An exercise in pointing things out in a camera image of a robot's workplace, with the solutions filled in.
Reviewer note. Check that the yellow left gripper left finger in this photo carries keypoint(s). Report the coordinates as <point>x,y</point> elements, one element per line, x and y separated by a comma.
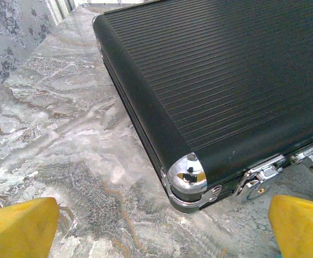
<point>16,228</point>

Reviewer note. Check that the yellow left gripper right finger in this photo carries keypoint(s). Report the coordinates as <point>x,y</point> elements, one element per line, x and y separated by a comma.
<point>304,231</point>

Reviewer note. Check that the black ribbed metal case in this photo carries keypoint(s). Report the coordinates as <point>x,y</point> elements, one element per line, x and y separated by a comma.
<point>226,80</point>

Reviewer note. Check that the aluminium frame post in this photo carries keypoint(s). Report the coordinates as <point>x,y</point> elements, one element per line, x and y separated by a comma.
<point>61,10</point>

